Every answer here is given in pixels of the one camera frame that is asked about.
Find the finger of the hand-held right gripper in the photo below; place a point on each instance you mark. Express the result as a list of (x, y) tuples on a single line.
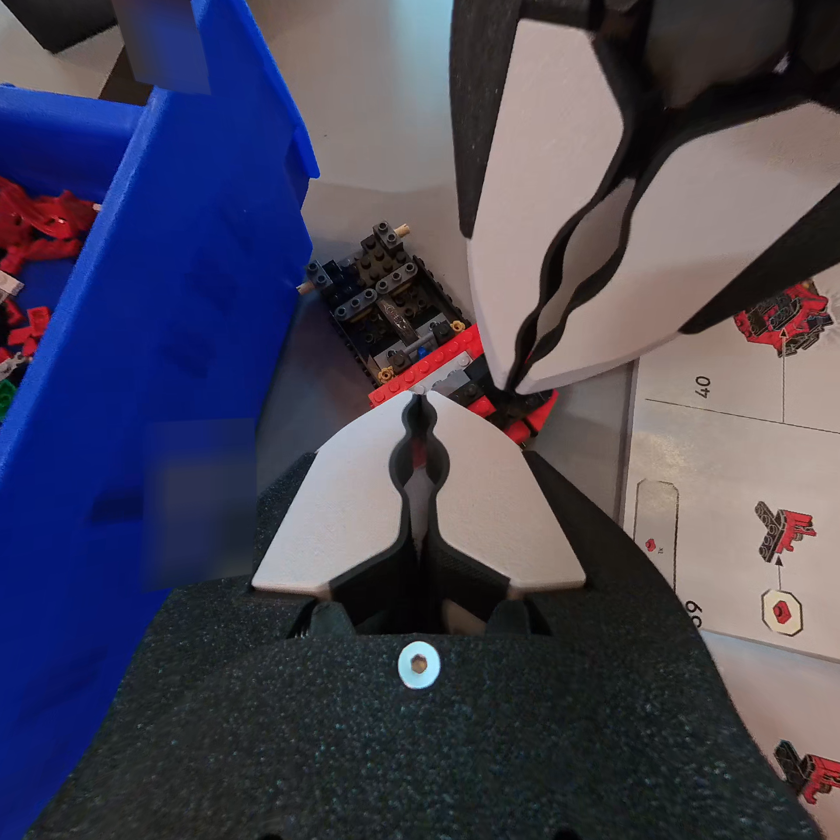
[(695, 229), (544, 144)]

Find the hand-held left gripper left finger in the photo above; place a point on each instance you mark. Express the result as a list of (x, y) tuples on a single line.
[(341, 518)]

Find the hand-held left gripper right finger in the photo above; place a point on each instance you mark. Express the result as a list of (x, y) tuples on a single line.
[(505, 518)]

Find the red and black lego car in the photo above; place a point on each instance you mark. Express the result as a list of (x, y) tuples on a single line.
[(387, 308)]

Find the lego instruction booklet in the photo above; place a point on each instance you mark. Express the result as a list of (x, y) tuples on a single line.
[(722, 459)]

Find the black lego set box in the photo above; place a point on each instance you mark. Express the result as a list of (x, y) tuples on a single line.
[(65, 23)]

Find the pile of loose lego pieces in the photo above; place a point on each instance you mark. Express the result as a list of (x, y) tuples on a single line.
[(39, 223)]

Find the blue storage bin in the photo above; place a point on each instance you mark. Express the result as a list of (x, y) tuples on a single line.
[(184, 295)]

